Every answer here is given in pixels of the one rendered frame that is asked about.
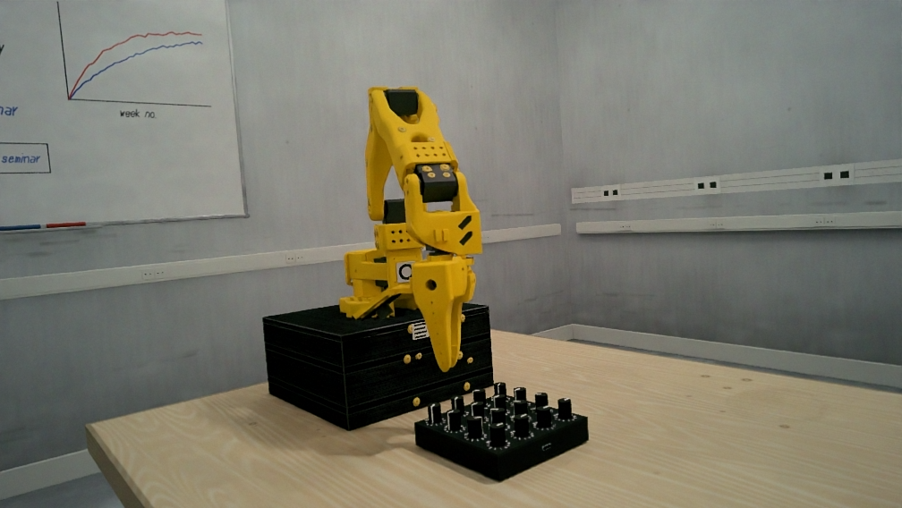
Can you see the black control panel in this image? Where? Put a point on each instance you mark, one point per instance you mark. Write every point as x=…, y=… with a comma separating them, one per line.
x=501, y=435

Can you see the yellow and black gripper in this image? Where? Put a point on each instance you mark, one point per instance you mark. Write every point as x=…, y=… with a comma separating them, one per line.
x=440, y=285

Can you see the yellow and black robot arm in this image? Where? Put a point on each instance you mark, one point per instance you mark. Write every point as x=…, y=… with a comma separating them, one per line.
x=427, y=171

